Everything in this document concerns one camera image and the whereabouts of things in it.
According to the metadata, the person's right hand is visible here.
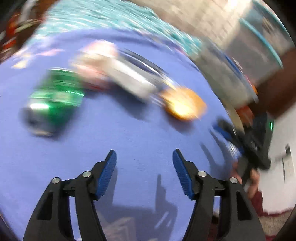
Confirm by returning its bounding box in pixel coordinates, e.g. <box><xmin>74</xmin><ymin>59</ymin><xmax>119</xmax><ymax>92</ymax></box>
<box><xmin>230</xmin><ymin>162</ymin><xmax>260</xmax><ymax>200</ymax></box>

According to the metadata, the crushed green soda can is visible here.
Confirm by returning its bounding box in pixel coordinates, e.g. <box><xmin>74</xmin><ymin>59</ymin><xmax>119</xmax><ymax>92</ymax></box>
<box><xmin>21</xmin><ymin>68</ymin><xmax>85</xmax><ymax>136</ymax></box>

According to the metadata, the clear bin teal lid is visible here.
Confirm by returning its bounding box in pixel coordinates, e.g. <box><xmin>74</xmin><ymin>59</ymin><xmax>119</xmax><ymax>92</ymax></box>
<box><xmin>222</xmin><ymin>0</ymin><xmax>292</xmax><ymax>86</ymax></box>

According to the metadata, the blue bed sheet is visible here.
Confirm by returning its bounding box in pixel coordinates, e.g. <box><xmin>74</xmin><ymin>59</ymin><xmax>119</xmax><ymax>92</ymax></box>
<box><xmin>1</xmin><ymin>29</ymin><xmax>233</xmax><ymax>240</ymax></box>

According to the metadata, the red white plastic bag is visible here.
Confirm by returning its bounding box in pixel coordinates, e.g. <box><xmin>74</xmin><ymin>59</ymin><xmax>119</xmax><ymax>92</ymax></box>
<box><xmin>70</xmin><ymin>40</ymin><xmax>118</xmax><ymax>91</ymax></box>

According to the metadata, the white tissue pack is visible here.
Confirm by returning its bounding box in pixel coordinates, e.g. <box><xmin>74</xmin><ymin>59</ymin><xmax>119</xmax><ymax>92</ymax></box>
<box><xmin>106</xmin><ymin>60</ymin><xmax>162</xmax><ymax>102</ymax></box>

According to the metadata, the beige patterned curtain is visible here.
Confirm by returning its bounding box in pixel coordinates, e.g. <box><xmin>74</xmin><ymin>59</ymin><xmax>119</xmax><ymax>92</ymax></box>
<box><xmin>132</xmin><ymin>0</ymin><xmax>251</xmax><ymax>48</ymax></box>

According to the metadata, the clear bin blue handle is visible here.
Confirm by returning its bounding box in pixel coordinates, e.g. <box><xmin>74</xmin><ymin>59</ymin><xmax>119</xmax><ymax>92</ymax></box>
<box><xmin>194</xmin><ymin>39</ymin><xmax>260</xmax><ymax>110</ymax></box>

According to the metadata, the teal patterned quilt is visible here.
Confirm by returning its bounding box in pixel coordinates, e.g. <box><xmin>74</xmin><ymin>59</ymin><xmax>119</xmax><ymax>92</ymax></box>
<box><xmin>29</xmin><ymin>1</ymin><xmax>202</xmax><ymax>55</ymax></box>

